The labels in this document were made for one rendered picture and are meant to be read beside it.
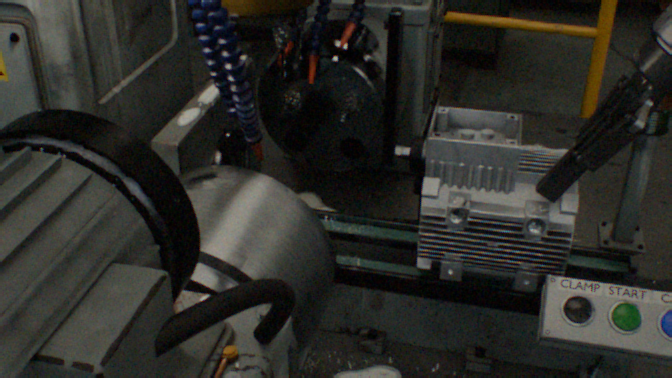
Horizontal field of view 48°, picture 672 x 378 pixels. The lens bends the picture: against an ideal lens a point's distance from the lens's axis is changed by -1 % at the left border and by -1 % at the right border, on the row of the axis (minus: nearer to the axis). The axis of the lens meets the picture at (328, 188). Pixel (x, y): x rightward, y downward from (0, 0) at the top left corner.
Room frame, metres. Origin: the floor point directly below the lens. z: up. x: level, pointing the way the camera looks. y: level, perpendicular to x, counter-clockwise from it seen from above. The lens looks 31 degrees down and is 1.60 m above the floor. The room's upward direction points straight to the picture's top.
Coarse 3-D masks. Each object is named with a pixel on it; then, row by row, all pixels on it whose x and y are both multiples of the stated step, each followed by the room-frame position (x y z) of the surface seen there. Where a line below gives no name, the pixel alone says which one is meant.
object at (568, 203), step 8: (424, 184) 0.85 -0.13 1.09; (432, 184) 0.85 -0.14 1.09; (424, 192) 0.84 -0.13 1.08; (432, 192) 0.84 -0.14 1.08; (560, 200) 0.82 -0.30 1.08; (568, 200) 0.81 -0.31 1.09; (576, 200) 0.81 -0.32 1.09; (560, 208) 0.80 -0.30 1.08; (568, 208) 0.80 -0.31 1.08; (576, 208) 0.80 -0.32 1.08; (416, 264) 0.84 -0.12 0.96; (424, 264) 0.84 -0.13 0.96; (432, 264) 0.85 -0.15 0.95
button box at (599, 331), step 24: (552, 288) 0.64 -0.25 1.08; (576, 288) 0.64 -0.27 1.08; (600, 288) 0.64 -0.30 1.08; (624, 288) 0.63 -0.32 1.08; (552, 312) 0.62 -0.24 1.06; (600, 312) 0.62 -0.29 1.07; (648, 312) 0.61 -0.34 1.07; (552, 336) 0.60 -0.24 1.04; (576, 336) 0.60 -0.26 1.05; (600, 336) 0.60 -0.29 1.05; (624, 336) 0.59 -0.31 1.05; (648, 336) 0.59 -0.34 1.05; (648, 360) 0.59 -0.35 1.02
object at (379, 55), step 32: (384, 32) 1.28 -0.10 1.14; (288, 64) 1.19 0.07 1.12; (320, 64) 1.17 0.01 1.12; (352, 64) 1.16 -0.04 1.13; (384, 64) 1.18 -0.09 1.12; (256, 96) 1.21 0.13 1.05; (288, 96) 1.16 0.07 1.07; (320, 96) 1.17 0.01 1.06; (352, 96) 1.15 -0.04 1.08; (384, 96) 1.15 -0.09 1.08; (288, 128) 1.19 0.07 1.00; (320, 128) 1.17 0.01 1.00; (352, 128) 1.16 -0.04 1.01; (320, 160) 1.18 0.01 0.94; (352, 160) 1.16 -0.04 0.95
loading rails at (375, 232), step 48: (336, 240) 0.98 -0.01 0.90; (384, 240) 0.96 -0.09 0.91; (336, 288) 0.88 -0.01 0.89; (384, 288) 0.86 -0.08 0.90; (432, 288) 0.84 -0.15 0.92; (480, 288) 0.83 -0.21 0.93; (384, 336) 0.85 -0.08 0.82; (432, 336) 0.84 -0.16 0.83; (480, 336) 0.82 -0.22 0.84; (528, 336) 0.81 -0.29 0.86
